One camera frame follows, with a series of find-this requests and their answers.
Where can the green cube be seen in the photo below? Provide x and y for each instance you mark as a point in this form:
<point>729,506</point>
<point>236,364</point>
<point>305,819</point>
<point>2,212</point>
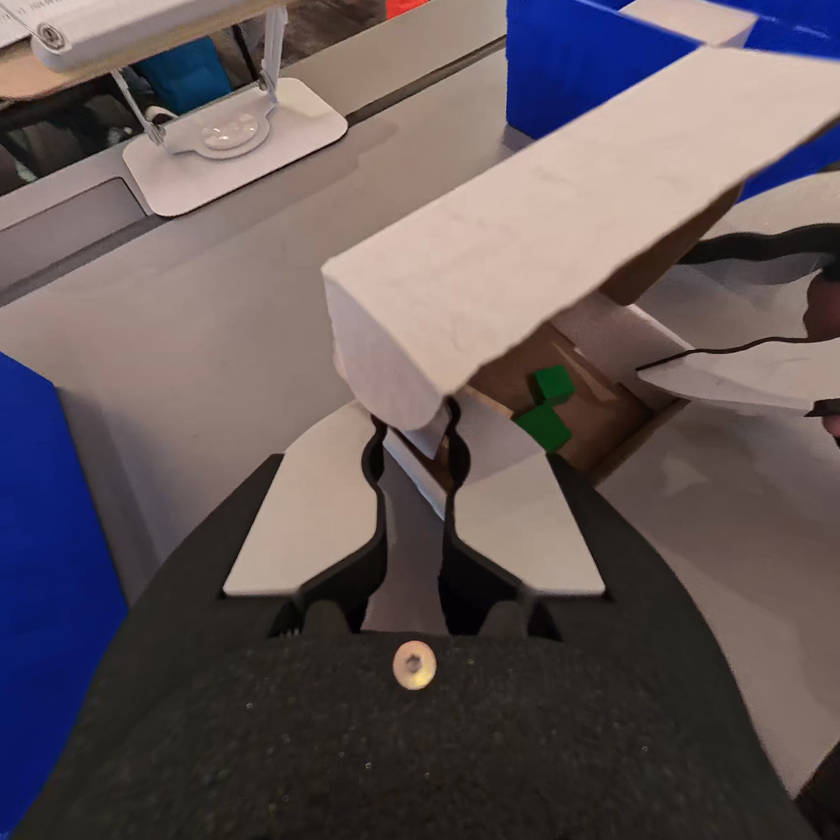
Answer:
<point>554,384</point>
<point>544,430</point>

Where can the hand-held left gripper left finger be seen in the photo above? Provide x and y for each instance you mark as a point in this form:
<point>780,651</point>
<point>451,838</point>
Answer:
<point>308,518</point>

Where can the person's right hand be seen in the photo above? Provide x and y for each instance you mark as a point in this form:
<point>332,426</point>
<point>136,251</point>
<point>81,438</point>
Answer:
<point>823,308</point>

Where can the white stand base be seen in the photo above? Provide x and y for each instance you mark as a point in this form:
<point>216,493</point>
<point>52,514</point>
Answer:
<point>295,131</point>

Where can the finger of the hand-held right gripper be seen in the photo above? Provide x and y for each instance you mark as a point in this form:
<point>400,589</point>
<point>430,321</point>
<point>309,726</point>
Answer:
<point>754,374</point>
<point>787,210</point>

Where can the orange grey striped bar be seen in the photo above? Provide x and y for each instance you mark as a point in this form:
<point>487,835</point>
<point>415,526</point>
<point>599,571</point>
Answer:
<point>403,8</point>

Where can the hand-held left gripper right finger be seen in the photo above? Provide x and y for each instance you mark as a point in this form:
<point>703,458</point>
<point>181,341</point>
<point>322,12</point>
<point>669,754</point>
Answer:
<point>518,525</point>

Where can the blue plastic bin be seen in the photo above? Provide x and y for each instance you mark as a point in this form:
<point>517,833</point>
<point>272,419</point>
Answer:
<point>52,590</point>
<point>558,65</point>

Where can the white cardboard box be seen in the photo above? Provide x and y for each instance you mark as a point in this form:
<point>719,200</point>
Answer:
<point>689,23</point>
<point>525,229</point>

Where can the printed instruction sheet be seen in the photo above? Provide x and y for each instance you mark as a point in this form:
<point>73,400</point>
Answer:
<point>19,19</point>

